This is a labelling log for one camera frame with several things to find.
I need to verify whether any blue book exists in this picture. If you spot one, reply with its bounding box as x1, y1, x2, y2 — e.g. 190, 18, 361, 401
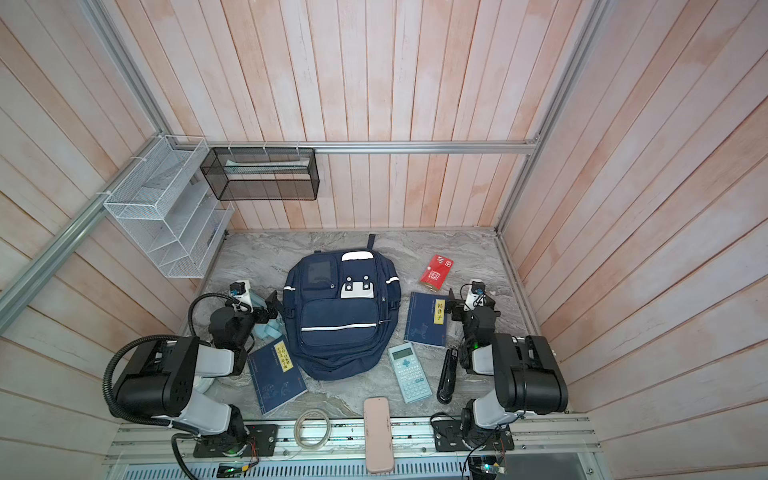
404, 292, 448, 347
247, 337, 307, 415

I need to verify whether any navy blue student backpack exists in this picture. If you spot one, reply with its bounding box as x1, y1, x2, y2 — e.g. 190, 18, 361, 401
282, 234, 402, 381

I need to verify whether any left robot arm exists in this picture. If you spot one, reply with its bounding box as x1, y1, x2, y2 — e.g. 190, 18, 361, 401
102, 282, 282, 456

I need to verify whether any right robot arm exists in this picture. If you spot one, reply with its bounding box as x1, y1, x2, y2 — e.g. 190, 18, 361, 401
446, 282, 569, 436

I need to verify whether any red card box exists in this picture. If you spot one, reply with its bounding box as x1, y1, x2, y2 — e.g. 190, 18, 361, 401
420, 254, 454, 292

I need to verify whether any black stapler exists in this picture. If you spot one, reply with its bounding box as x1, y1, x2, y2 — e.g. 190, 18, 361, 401
436, 348, 459, 405

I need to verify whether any light blue calculator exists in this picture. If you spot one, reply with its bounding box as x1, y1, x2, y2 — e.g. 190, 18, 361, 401
388, 343, 432, 404

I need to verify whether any clear tape roll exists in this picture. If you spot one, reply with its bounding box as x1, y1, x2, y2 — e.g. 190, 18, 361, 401
293, 408, 332, 451

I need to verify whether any pink pencil case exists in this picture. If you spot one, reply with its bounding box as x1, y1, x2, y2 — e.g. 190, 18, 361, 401
363, 397, 395, 474

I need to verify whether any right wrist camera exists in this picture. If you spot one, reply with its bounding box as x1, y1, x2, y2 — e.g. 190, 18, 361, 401
465, 280, 486, 310

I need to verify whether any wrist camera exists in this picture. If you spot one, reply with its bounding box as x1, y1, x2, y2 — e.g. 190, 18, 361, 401
229, 280, 252, 307
465, 280, 486, 310

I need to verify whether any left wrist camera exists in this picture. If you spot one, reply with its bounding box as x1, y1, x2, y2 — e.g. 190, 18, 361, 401
229, 280, 252, 307

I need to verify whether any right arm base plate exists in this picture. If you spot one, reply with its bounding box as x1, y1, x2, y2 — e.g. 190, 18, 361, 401
430, 416, 515, 452

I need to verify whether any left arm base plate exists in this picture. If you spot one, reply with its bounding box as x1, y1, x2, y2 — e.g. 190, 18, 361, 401
193, 423, 279, 459

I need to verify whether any black mesh wall basket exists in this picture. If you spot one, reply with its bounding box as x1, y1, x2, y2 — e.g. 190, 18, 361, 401
201, 146, 320, 201

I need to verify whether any white wire mesh shelf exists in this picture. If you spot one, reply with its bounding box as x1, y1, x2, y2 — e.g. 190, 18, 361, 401
104, 135, 234, 279

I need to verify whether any aluminium mounting rail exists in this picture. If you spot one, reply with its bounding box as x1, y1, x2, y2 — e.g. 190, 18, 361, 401
103, 414, 611, 479

